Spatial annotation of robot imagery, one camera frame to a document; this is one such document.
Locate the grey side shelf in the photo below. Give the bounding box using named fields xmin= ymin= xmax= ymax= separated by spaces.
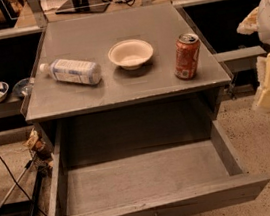
xmin=215 ymin=45 xmax=267 ymax=73

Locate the orange soda can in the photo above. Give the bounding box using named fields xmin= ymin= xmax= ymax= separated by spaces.
xmin=175 ymin=33 xmax=200 ymax=80

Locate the clear plastic bottle blue label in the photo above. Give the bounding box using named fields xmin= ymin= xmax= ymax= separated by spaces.
xmin=39 ymin=59 xmax=102 ymax=85

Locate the crumpled snack bag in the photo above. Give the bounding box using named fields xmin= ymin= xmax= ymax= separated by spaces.
xmin=24 ymin=129 xmax=52 ymax=162

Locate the black cable on floor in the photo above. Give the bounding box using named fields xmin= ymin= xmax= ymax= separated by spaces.
xmin=0 ymin=130 xmax=49 ymax=216

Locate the open grey top drawer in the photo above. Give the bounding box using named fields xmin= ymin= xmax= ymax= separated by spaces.
xmin=14 ymin=91 xmax=270 ymax=216

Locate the dark glass bowl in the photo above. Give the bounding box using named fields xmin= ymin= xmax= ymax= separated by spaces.
xmin=12 ymin=77 xmax=34 ymax=99

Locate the grey cabinet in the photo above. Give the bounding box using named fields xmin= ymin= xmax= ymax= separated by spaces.
xmin=26 ymin=3 xmax=230 ymax=165

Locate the black monitor stand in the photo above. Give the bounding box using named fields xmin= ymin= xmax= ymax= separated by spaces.
xmin=55 ymin=0 xmax=110 ymax=15

